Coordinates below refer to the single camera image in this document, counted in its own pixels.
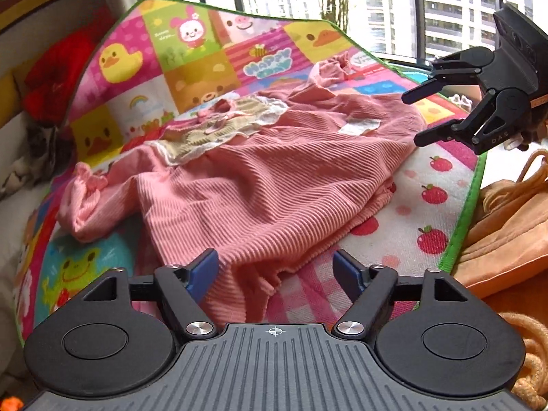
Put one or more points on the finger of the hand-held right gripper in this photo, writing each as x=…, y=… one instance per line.
x=460, y=66
x=445, y=132

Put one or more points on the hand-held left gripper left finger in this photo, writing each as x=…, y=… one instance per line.
x=204, y=272

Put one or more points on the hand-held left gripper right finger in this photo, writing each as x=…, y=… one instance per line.
x=346, y=272

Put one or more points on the pink ribbed dress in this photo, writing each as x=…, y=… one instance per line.
x=265, y=180

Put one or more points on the orange cloth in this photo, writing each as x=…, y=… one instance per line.
x=505, y=244

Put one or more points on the white sofa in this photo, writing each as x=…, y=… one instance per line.
x=21, y=222

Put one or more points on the colourful printed play mat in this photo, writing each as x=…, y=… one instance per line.
x=188, y=72

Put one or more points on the grey plush toy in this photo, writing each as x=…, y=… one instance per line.
x=38, y=150

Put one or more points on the red cushion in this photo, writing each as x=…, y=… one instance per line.
x=60, y=72

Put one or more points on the yellow cushion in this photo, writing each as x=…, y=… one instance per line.
x=9, y=98

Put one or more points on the black window frame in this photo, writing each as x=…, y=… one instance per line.
x=417, y=13

